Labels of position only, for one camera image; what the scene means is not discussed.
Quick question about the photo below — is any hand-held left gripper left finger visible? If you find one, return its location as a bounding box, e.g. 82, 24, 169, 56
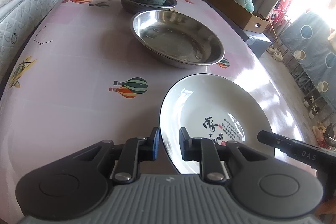
72, 127, 160, 184

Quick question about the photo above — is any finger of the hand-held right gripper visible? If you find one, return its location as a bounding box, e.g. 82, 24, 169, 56
257, 130, 336, 170

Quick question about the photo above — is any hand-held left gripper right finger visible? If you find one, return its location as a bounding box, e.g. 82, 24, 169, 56
179, 127, 265, 184

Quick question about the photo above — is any white calligraphy ceramic plate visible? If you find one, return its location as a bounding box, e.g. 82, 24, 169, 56
159, 73, 276, 175

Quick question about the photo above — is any large stainless steel plate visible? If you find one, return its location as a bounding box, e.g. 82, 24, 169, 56
130, 10, 225, 69

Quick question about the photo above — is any small stainless steel bowl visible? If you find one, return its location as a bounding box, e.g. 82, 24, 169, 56
116, 0, 177, 14

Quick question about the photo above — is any black and white sneaker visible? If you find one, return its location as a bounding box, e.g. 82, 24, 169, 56
304, 95, 317, 108
308, 106, 321, 119

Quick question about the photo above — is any blue printed fabric cover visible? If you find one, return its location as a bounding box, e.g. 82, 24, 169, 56
278, 14, 336, 109

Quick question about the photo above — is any grey cabinet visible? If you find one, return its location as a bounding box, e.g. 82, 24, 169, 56
243, 30, 272, 59

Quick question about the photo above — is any pink balloon print tablecloth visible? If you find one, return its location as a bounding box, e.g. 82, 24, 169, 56
0, 0, 315, 216

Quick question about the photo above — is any pink floral hanging cloth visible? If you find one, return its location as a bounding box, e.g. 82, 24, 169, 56
270, 0, 292, 25

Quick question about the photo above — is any long brown cardboard box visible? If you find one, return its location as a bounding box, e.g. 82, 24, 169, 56
209, 0, 270, 30

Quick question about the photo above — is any wooden broom handle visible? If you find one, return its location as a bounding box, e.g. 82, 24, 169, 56
270, 20, 287, 56

